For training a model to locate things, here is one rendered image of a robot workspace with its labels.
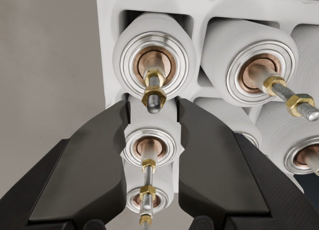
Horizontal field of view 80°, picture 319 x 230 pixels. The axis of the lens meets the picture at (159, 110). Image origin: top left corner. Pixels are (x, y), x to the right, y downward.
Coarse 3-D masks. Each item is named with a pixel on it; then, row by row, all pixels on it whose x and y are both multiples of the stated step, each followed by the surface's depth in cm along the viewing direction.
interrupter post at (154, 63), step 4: (148, 60) 20; (152, 60) 20; (156, 60) 20; (160, 60) 20; (148, 64) 19; (152, 64) 18; (156, 64) 18; (160, 64) 19; (144, 68) 19; (148, 68) 18; (152, 68) 18; (156, 68) 18; (160, 68) 18; (164, 68) 20; (144, 72) 18; (164, 72) 18; (144, 76) 18; (164, 76) 18; (164, 80) 19
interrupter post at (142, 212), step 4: (140, 200) 33; (140, 204) 32; (152, 204) 32; (140, 208) 31; (152, 208) 32; (140, 212) 31; (144, 212) 30; (148, 212) 30; (152, 212) 31; (140, 216) 30; (152, 216) 31
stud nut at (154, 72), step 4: (148, 72) 17; (152, 72) 17; (156, 72) 17; (160, 72) 18; (148, 76) 17; (156, 76) 18; (160, 76) 17; (144, 80) 18; (148, 80) 18; (160, 80) 18; (148, 84) 18; (160, 84) 18
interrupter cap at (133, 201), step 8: (128, 192) 32; (136, 192) 32; (160, 192) 31; (128, 200) 33; (136, 200) 33; (160, 200) 33; (168, 200) 33; (128, 208) 34; (136, 208) 34; (160, 208) 34
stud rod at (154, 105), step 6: (150, 78) 17; (156, 78) 17; (150, 84) 16; (156, 84) 16; (150, 96) 14; (156, 96) 14; (150, 102) 13; (156, 102) 13; (150, 108) 13; (156, 108) 13
